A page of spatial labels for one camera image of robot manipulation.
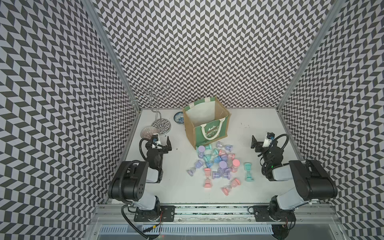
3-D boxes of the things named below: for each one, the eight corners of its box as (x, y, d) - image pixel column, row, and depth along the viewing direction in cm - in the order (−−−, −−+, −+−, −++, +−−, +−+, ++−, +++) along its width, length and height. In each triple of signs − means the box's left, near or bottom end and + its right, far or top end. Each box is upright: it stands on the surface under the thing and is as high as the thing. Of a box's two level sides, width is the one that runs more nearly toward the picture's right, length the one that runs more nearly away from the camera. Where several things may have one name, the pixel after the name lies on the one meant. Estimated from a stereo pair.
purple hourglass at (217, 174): (212, 179, 85) (212, 177, 83) (212, 172, 87) (212, 171, 85) (230, 179, 85) (230, 177, 83) (229, 172, 87) (229, 171, 85)
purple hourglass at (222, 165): (218, 176, 85) (220, 170, 79) (218, 166, 89) (219, 160, 83) (225, 176, 86) (228, 170, 79) (224, 166, 89) (226, 160, 83)
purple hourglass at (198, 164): (191, 177, 85) (190, 176, 84) (186, 171, 87) (185, 170, 86) (204, 165, 90) (204, 164, 88) (199, 160, 92) (199, 158, 90)
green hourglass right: (245, 181, 85) (246, 179, 82) (244, 163, 91) (245, 161, 89) (251, 182, 84) (253, 180, 82) (250, 164, 91) (251, 162, 89)
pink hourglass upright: (231, 172, 87) (233, 166, 81) (230, 164, 90) (232, 159, 84) (238, 172, 87) (240, 166, 81) (236, 164, 90) (239, 159, 84)
